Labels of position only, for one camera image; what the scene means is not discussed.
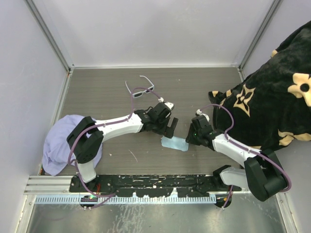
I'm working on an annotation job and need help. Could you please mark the light blue cleaning cloth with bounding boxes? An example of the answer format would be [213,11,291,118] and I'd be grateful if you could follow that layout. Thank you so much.
[161,136,189,151]

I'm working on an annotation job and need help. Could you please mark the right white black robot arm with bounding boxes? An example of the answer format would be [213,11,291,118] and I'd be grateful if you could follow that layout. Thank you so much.
[186,114,290,201]

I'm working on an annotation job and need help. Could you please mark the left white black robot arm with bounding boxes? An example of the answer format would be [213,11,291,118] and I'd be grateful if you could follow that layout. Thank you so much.
[67,102,178,192]

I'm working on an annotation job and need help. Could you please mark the white rectangular sunglasses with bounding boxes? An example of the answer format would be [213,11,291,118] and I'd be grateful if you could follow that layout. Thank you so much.
[125,75,155,99]

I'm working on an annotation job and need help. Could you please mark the black floral plush blanket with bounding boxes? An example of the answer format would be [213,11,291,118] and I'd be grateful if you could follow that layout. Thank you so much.
[208,23,311,150]

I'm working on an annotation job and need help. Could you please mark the lavender crumpled cloth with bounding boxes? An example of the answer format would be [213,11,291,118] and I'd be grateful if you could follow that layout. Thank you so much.
[42,115,102,182]

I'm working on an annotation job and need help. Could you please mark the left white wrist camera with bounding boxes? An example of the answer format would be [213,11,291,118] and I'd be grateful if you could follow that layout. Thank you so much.
[158,97,174,111]

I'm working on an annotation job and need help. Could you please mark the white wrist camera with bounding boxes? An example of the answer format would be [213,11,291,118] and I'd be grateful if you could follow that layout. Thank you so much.
[158,97,174,111]
[195,109,210,121]

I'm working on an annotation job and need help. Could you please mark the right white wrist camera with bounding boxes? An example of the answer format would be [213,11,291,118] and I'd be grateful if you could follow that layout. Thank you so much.
[195,109,210,121]

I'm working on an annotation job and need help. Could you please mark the black paint-splattered base plate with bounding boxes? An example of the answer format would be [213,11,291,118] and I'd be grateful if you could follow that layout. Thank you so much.
[69,173,242,198]

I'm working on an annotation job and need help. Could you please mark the left aluminium frame post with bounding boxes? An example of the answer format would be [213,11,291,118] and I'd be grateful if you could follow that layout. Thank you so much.
[26,0,74,71]

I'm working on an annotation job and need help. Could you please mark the aluminium frame post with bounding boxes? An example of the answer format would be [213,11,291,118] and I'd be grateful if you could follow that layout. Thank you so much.
[237,0,282,73]
[26,0,74,71]

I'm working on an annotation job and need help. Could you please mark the slotted white cable duct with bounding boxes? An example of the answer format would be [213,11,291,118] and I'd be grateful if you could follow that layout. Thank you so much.
[34,193,216,205]

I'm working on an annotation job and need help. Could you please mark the aluminium front rail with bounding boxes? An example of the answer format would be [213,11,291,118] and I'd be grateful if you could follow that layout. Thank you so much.
[23,173,288,195]

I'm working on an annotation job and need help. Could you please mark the right aluminium frame post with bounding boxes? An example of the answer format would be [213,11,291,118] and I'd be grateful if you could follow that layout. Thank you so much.
[237,0,282,73]

